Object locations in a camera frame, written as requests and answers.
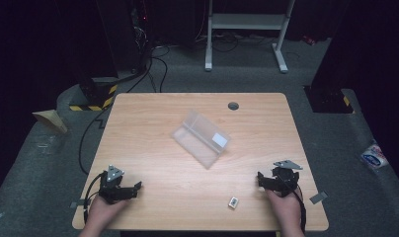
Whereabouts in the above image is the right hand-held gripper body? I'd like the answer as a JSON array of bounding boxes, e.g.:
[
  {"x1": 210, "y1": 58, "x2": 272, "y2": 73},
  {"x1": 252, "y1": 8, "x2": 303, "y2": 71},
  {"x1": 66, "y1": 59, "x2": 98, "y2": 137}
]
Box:
[{"x1": 266, "y1": 160, "x2": 304, "y2": 198}]

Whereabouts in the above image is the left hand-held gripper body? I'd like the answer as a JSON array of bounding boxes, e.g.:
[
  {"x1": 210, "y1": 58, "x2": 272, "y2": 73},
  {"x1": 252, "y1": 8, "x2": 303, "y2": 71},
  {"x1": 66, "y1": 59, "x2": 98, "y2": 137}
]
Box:
[{"x1": 98, "y1": 164, "x2": 138, "y2": 205}]

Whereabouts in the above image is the person's left hand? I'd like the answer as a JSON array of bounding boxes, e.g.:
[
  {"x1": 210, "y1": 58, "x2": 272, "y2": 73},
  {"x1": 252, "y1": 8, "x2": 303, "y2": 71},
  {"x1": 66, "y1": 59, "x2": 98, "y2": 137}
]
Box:
[{"x1": 84, "y1": 195, "x2": 130, "y2": 233}]

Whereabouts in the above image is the person's right hand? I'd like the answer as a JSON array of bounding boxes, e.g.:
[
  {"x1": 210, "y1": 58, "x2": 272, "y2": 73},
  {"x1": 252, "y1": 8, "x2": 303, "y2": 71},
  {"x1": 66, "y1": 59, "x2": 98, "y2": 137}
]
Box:
[{"x1": 266, "y1": 188, "x2": 304, "y2": 233}]

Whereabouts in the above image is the grey tape strip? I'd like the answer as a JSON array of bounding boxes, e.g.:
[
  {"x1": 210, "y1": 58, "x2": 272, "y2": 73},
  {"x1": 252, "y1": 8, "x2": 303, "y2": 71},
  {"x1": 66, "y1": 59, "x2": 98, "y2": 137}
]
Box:
[
  {"x1": 69, "y1": 198, "x2": 87, "y2": 209},
  {"x1": 308, "y1": 191, "x2": 329, "y2": 205}
]

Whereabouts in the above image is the clear plastic box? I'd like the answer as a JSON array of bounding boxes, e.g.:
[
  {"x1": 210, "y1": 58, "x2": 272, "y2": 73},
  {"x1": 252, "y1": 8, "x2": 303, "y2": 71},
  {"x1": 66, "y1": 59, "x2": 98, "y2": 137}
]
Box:
[{"x1": 170, "y1": 110, "x2": 232, "y2": 171}]

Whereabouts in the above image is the white and blue plastic packet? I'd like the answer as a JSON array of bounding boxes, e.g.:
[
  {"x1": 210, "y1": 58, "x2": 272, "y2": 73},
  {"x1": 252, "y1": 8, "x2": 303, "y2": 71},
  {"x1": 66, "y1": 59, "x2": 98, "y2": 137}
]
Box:
[{"x1": 359, "y1": 143, "x2": 389, "y2": 170}]

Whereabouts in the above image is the cardboard wedge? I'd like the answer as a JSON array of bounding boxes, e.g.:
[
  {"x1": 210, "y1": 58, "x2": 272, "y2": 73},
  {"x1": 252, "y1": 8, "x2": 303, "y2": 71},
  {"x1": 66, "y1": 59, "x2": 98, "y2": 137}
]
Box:
[{"x1": 32, "y1": 109, "x2": 69, "y2": 135}]

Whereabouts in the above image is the black equipment rack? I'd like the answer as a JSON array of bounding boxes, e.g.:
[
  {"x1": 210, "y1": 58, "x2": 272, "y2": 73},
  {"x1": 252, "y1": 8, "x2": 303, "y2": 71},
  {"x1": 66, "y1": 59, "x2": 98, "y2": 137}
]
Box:
[{"x1": 127, "y1": 0, "x2": 157, "y2": 75}]

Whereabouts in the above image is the white metal stand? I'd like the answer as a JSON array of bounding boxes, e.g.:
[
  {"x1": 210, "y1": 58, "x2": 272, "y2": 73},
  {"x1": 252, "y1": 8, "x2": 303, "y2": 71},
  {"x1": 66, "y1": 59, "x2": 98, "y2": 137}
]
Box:
[{"x1": 204, "y1": 0, "x2": 296, "y2": 74}]

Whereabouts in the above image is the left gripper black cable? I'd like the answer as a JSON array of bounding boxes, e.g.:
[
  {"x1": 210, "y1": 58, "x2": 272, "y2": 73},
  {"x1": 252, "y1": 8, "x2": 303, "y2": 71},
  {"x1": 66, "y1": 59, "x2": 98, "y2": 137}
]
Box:
[{"x1": 82, "y1": 173, "x2": 105, "y2": 225}]

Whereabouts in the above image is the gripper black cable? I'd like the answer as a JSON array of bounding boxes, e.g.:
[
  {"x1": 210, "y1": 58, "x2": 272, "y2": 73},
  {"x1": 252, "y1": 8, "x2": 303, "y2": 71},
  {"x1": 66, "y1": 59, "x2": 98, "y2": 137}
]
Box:
[
  {"x1": 279, "y1": 174, "x2": 307, "y2": 233},
  {"x1": 82, "y1": 173, "x2": 105, "y2": 225}
]

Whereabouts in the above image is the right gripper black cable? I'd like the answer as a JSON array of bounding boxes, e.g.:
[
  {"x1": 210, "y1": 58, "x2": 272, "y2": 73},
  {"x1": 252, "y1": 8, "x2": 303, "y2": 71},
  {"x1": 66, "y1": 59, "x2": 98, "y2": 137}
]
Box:
[{"x1": 279, "y1": 174, "x2": 307, "y2": 233}]

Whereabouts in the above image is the black floor cable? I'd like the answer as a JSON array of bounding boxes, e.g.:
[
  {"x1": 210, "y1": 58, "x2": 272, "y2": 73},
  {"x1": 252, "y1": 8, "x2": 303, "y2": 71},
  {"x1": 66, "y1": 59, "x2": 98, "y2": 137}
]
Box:
[
  {"x1": 194, "y1": 31, "x2": 278, "y2": 53},
  {"x1": 77, "y1": 55, "x2": 169, "y2": 176}
]

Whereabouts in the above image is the black post with striped base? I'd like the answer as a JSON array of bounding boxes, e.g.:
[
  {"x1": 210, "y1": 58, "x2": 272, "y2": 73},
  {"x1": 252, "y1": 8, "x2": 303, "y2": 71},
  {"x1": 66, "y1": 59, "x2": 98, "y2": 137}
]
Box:
[
  {"x1": 303, "y1": 0, "x2": 357, "y2": 115},
  {"x1": 68, "y1": 0, "x2": 120, "y2": 113}
]

